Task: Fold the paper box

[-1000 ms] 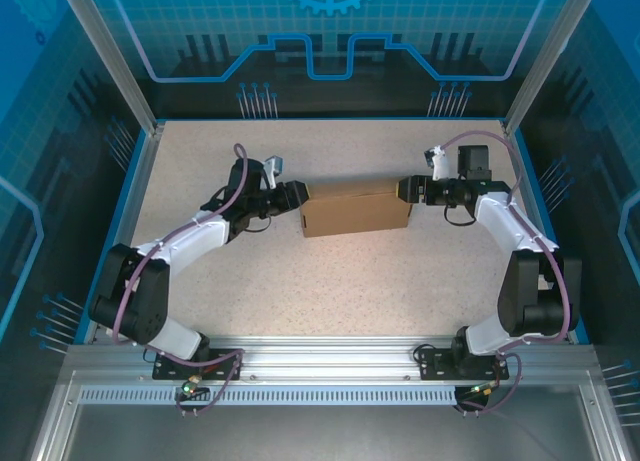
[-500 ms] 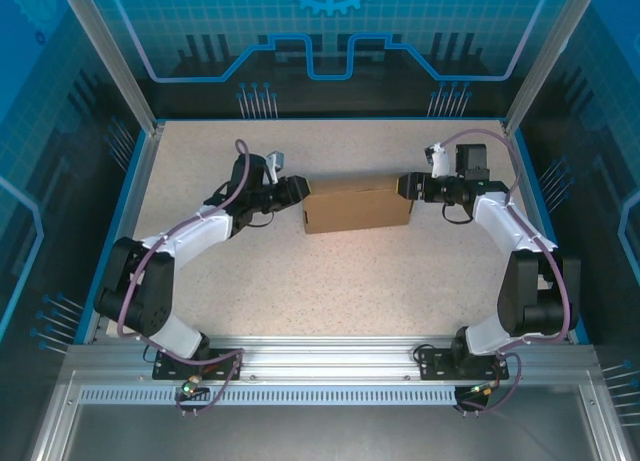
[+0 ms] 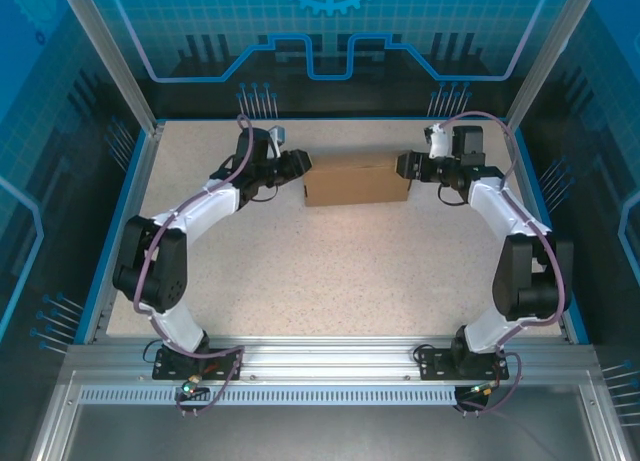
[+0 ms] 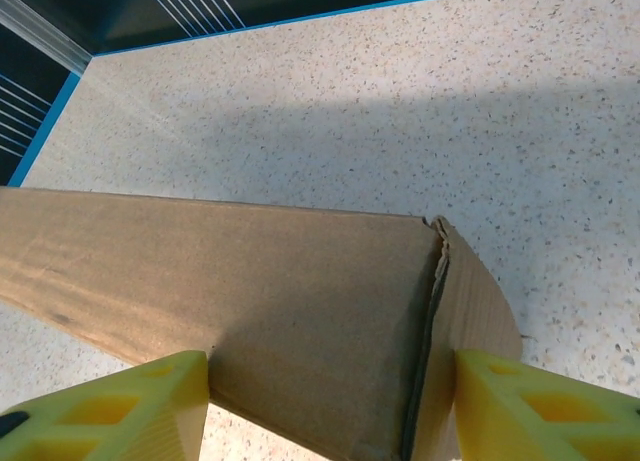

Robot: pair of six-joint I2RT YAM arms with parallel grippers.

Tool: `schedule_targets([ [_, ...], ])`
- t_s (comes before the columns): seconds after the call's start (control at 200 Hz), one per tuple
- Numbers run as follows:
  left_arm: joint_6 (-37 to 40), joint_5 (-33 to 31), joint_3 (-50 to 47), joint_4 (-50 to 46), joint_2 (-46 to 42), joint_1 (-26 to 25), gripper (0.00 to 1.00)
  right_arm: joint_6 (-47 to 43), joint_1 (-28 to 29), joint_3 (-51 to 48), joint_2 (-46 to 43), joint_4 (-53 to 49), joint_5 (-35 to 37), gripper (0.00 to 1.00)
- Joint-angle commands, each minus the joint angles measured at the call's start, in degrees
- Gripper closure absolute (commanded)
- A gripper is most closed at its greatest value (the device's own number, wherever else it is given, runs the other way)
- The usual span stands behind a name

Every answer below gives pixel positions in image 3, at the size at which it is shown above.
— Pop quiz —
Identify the brown cardboard box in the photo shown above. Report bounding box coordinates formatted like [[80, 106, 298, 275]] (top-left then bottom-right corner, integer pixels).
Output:
[[301, 153, 411, 208]]

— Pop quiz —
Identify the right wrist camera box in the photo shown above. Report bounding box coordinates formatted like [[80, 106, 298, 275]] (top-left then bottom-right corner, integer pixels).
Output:
[[423, 123, 454, 160]]

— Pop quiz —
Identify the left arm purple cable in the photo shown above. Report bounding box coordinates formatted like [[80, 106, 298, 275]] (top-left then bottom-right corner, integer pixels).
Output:
[[133, 113, 247, 417]]

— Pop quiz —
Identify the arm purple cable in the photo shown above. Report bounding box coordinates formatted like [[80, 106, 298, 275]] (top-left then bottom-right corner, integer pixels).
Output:
[[133, 113, 247, 417], [439, 109, 572, 417]]

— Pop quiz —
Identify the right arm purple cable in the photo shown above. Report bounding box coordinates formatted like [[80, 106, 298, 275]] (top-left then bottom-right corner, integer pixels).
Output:
[[439, 109, 572, 417]]

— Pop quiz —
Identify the aluminium side rail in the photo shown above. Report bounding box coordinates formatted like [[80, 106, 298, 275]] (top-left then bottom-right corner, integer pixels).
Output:
[[501, 120, 576, 345], [91, 122, 167, 345]]

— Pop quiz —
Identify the aluminium frame post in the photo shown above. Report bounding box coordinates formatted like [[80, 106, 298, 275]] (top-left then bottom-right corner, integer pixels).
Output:
[[53, 0, 166, 137], [501, 0, 604, 137]]

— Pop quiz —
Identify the blue table edge frame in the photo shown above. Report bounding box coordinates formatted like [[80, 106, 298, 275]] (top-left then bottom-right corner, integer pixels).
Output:
[[73, 115, 592, 345]]

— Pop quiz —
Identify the aluminium mounting rail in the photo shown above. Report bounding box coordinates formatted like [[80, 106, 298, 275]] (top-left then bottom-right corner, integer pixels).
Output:
[[64, 336, 601, 382]]

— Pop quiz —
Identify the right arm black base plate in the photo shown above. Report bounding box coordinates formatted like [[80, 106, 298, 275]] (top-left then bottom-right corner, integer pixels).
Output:
[[417, 347, 511, 381]]

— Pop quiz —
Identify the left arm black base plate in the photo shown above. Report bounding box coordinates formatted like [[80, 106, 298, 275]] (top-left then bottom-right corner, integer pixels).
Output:
[[152, 348, 245, 382]]

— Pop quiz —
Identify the slotted metal cable duct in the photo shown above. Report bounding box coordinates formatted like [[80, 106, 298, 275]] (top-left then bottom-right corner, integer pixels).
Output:
[[77, 385, 461, 407]]

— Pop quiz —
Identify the grey metal tray frame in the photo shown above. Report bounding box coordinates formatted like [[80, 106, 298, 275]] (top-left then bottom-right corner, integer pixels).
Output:
[[29, 370, 626, 461]]

